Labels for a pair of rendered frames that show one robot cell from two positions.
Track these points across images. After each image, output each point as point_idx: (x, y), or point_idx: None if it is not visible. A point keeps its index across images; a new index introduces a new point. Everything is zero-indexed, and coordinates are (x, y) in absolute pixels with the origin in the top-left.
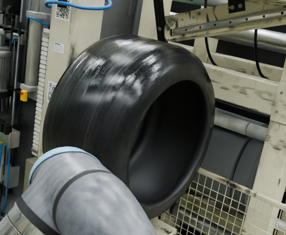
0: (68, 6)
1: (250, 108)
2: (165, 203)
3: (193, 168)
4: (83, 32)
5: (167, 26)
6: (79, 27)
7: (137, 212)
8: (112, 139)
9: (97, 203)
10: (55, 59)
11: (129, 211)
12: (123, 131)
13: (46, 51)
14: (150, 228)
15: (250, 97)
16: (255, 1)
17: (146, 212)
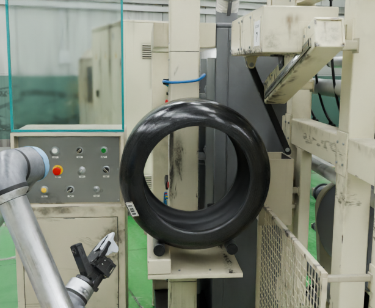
0: None
1: (328, 162)
2: (202, 234)
3: (240, 209)
4: None
5: (264, 90)
6: (174, 97)
7: (7, 162)
8: (127, 165)
9: None
10: None
11: (2, 161)
12: (133, 159)
13: None
14: (10, 170)
15: (328, 151)
16: (286, 55)
17: (178, 234)
